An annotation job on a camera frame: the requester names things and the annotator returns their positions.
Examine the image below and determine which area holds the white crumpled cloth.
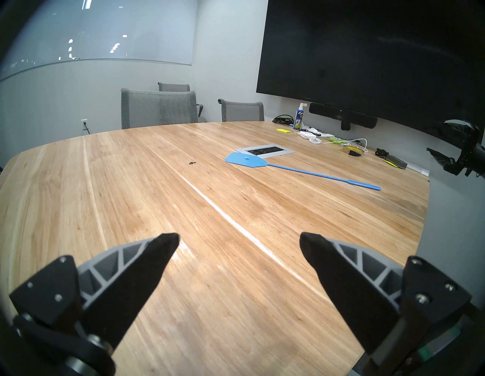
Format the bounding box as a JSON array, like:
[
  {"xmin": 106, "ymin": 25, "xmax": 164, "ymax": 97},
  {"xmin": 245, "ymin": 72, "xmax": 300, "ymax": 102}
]
[{"xmin": 303, "ymin": 127, "xmax": 336, "ymax": 139}]

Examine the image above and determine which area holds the gray swivel chair with armrests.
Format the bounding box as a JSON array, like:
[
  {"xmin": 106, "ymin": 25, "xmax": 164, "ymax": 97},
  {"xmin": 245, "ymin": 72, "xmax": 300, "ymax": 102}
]
[{"xmin": 158, "ymin": 82, "xmax": 204, "ymax": 122}]

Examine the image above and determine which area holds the black video sound bar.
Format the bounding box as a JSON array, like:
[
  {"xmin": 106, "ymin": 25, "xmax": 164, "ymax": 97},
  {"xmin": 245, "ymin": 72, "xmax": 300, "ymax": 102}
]
[{"xmin": 309, "ymin": 102, "xmax": 378, "ymax": 131}]

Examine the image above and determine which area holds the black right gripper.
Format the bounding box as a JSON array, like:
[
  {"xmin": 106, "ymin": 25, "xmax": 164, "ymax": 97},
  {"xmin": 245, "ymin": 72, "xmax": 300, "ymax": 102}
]
[{"xmin": 427, "ymin": 119, "xmax": 485, "ymax": 179}]

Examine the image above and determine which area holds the blue plastic fly swatter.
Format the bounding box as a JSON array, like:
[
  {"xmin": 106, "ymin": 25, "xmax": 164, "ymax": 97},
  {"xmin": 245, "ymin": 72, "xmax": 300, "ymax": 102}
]
[{"xmin": 225, "ymin": 152, "xmax": 382, "ymax": 191}]

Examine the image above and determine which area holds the silver table power outlet box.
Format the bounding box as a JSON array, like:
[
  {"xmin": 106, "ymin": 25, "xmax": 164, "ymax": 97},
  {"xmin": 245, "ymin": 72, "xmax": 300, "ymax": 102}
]
[{"xmin": 234, "ymin": 144, "xmax": 295, "ymax": 160}]

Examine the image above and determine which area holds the whiteboard cleaner spray bottle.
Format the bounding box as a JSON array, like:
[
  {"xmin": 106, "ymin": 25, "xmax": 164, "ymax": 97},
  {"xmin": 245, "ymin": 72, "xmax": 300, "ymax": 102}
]
[{"xmin": 293, "ymin": 103, "xmax": 307, "ymax": 130}]

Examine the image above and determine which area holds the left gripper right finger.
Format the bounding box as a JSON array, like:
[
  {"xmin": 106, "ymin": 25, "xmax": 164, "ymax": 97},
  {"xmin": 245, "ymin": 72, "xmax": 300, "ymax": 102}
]
[{"xmin": 299, "ymin": 232, "xmax": 473, "ymax": 376}]

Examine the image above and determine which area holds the large black wall television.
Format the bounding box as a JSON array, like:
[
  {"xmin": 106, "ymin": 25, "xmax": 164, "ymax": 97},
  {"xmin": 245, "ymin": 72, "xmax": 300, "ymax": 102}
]
[{"xmin": 256, "ymin": 0, "xmax": 485, "ymax": 146}]

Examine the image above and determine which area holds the wide gray mesh office chair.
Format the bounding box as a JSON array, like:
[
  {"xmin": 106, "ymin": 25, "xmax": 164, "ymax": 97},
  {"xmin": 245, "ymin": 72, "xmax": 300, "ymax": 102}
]
[{"xmin": 121, "ymin": 88, "xmax": 199, "ymax": 129}]

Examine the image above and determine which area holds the white charging cable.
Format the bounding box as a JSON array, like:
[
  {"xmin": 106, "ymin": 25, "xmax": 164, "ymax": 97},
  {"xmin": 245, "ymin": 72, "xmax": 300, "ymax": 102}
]
[{"xmin": 309, "ymin": 136, "xmax": 369, "ymax": 153}]

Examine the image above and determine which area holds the large glass wall whiteboard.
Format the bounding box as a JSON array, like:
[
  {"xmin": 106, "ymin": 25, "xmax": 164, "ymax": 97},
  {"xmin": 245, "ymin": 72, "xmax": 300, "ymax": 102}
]
[{"xmin": 0, "ymin": 0, "xmax": 198, "ymax": 82}]

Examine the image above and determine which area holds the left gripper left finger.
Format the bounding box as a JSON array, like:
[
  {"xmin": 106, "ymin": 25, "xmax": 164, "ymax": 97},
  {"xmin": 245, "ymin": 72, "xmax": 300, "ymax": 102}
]
[{"xmin": 8, "ymin": 233, "xmax": 180, "ymax": 376}]

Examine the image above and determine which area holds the low gray mesh office chair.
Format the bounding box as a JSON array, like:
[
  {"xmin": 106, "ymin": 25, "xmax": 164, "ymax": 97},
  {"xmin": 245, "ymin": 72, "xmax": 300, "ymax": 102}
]
[{"xmin": 218, "ymin": 99, "xmax": 264, "ymax": 122}]

